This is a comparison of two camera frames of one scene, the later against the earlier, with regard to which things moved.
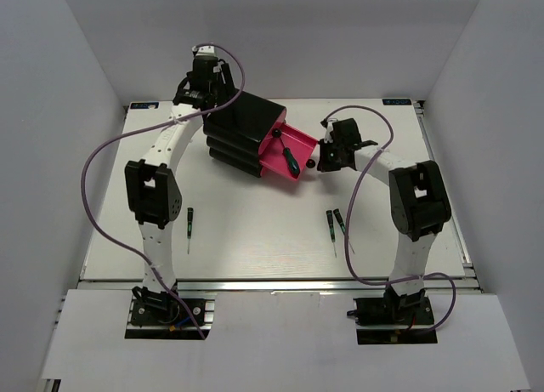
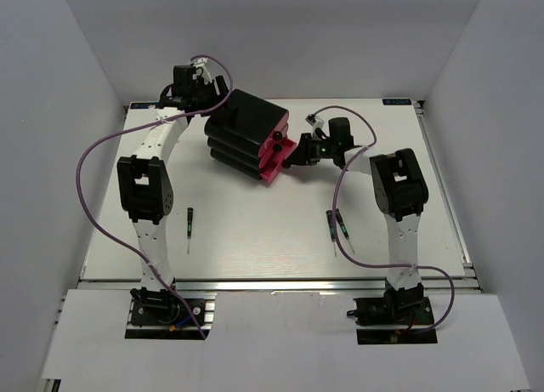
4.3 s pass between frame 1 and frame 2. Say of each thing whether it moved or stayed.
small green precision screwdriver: stayed
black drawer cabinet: stayed
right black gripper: moved
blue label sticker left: stayed
